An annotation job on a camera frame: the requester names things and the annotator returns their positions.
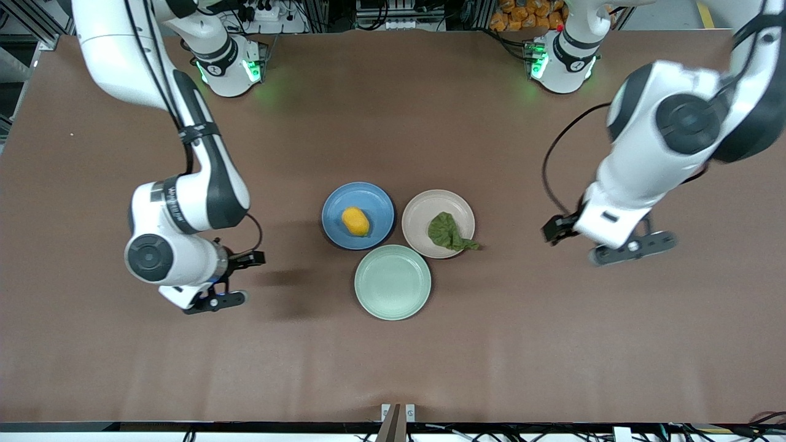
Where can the grey electronics box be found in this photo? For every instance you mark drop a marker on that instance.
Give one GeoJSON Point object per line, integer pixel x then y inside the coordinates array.
{"type": "Point", "coordinates": [399, 12]}

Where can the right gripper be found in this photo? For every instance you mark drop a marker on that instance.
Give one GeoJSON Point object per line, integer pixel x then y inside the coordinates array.
{"type": "Point", "coordinates": [237, 262]}

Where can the aluminium frame profile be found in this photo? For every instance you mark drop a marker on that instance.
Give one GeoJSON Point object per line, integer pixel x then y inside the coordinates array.
{"type": "Point", "coordinates": [46, 38]}

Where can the small white box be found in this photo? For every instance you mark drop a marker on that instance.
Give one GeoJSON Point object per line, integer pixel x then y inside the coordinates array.
{"type": "Point", "coordinates": [622, 434]}

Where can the beige round plate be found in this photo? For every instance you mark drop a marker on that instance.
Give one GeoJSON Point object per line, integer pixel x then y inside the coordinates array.
{"type": "Point", "coordinates": [420, 212]}

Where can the blue round plate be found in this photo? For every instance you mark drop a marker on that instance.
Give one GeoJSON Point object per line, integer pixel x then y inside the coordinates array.
{"type": "Point", "coordinates": [334, 224]}

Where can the black table edge rail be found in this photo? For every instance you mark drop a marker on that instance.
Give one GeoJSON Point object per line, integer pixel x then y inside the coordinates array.
{"type": "Point", "coordinates": [245, 425]}

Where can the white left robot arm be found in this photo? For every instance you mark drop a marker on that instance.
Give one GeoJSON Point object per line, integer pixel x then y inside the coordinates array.
{"type": "Point", "coordinates": [645, 153]}

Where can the green lettuce leaf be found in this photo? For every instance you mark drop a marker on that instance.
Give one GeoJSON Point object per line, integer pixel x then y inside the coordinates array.
{"type": "Point", "coordinates": [445, 230]}

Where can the orange snack bags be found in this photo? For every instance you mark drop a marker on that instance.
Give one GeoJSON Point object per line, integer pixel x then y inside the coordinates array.
{"type": "Point", "coordinates": [522, 15]}

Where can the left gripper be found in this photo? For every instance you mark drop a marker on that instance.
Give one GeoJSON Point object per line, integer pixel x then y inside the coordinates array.
{"type": "Point", "coordinates": [557, 227]}

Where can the yellow lemon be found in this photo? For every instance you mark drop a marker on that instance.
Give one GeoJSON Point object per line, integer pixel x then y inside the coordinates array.
{"type": "Point", "coordinates": [355, 221]}

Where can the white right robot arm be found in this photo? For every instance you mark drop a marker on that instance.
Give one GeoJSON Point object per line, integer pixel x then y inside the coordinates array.
{"type": "Point", "coordinates": [123, 61]}

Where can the brown table cover sheet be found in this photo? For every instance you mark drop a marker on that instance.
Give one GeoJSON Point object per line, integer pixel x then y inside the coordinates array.
{"type": "Point", "coordinates": [393, 368]}

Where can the pale green round plate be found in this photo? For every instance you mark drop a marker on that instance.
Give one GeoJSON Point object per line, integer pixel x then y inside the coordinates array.
{"type": "Point", "coordinates": [392, 282]}

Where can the white power strip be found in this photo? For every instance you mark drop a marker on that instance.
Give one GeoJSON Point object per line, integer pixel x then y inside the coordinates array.
{"type": "Point", "coordinates": [267, 15]}

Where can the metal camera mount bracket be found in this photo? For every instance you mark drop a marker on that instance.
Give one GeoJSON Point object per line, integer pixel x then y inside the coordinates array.
{"type": "Point", "coordinates": [398, 423]}

